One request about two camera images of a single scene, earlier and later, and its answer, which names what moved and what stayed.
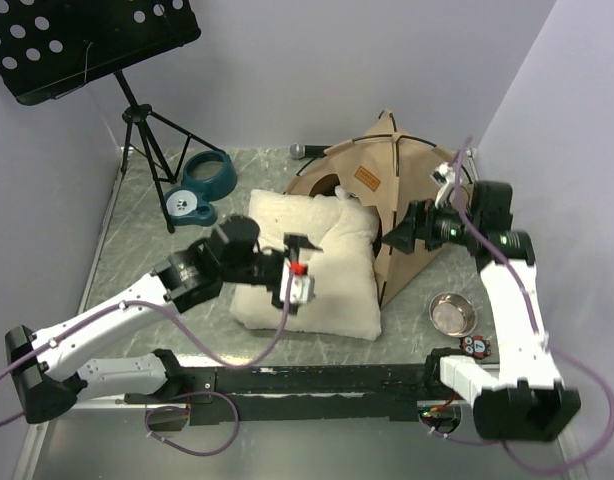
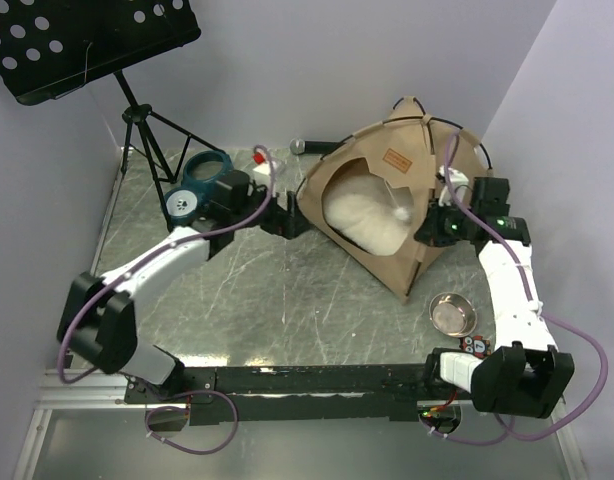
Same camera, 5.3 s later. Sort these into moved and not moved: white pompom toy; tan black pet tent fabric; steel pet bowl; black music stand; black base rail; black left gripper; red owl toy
Moved: black left gripper; white pompom toy; tan black pet tent fabric
Not moved: red owl toy; steel pet bowl; black base rail; black music stand
